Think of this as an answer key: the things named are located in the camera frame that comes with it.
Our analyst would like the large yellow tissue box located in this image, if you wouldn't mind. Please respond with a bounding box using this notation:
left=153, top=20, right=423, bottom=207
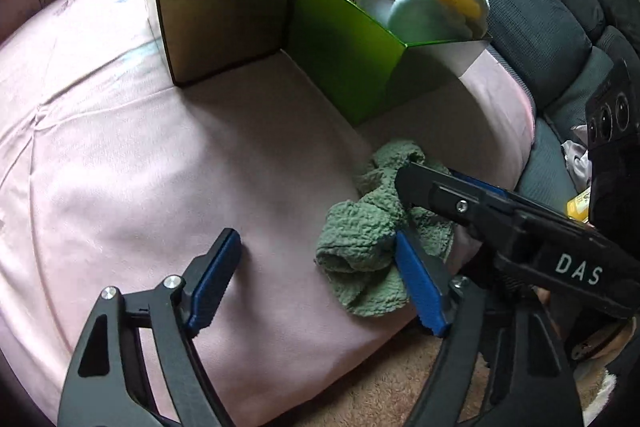
left=566, top=186, right=591, bottom=223

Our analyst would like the green crumpled cloth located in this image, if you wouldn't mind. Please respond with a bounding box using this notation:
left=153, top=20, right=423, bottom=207
left=314, top=140, right=454, bottom=317

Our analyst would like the pink floral bedsheet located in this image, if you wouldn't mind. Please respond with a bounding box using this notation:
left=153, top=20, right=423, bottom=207
left=1, top=0, right=535, bottom=426

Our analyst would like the green storage box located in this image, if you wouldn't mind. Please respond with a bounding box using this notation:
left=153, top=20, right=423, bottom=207
left=283, top=0, right=489, bottom=127

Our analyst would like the pale green plush toy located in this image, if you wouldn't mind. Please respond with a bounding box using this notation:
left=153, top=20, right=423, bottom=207
left=360, top=0, right=473, bottom=44

